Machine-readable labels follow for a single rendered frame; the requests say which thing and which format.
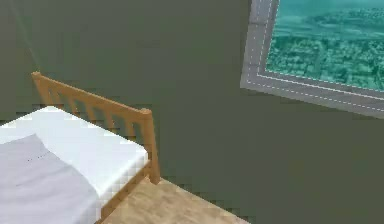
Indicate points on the grey framed window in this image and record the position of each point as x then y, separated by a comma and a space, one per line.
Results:
320, 50

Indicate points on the grey blanket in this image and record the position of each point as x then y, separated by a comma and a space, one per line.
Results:
40, 186

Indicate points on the wooden bed with white mattress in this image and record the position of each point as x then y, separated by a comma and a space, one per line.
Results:
100, 146

